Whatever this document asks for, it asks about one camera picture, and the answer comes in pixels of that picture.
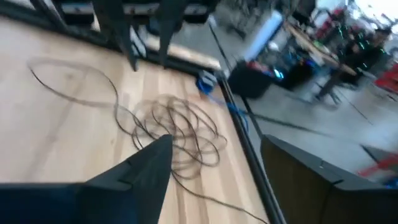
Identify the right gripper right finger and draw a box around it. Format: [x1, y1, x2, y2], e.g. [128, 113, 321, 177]
[260, 134, 398, 224]

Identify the wooden workbench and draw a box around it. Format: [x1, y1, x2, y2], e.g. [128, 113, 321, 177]
[284, 20, 358, 77]

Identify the person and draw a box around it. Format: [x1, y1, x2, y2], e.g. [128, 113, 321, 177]
[341, 27, 393, 83]

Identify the white tower fan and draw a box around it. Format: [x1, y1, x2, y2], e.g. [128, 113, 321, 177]
[244, 11, 285, 62]

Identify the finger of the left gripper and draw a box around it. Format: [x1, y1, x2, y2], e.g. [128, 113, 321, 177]
[157, 0, 189, 68]
[91, 0, 139, 72]

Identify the red floor bar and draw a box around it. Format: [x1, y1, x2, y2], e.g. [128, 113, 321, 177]
[357, 155, 398, 178]

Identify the blue round device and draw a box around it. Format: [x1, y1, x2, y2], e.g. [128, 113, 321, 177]
[195, 70, 218, 96]

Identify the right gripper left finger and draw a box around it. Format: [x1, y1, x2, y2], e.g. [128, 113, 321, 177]
[0, 134, 174, 224]

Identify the long thin black cord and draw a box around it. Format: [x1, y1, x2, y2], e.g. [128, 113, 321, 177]
[27, 58, 270, 224]

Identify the silver mounting bracket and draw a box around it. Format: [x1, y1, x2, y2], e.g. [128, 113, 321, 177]
[129, 26, 149, 58]

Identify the office chair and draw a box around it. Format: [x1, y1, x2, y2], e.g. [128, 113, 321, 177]
[315, 70, 346, 106]

